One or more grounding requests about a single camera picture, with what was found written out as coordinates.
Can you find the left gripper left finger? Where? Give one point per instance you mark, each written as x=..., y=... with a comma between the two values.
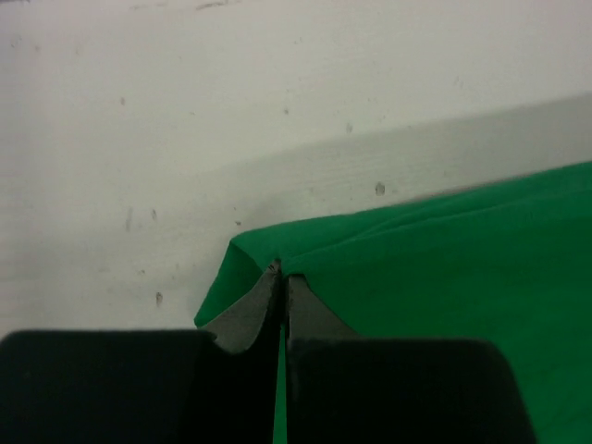
x=213, y=384

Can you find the green t shirt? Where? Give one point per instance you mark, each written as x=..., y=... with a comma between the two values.
x=509, y=262

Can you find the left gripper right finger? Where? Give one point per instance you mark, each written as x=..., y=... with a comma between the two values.
x=343, y=387

